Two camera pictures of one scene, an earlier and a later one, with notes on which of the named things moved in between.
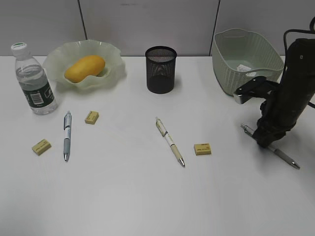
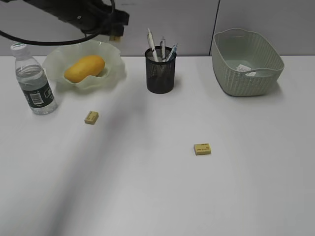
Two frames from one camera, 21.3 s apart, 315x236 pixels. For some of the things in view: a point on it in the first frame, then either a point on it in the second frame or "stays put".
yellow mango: x=89 y=65 stays put
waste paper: x=242 y=68 stays put
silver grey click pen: x=274 y=150 → x=163 y=47
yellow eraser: x=202 y=149 stays put
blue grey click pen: x=67 y=123 → x=173 y=55
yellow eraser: x=41 y=147 → x=115 y=38
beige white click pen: x=172 y=144 → x=152 y=45
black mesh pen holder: x=161 y=68 stays put
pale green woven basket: x=239 y=55 stays put
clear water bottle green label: x=34 y=79 stays put
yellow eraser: x=92 y=117 stays put
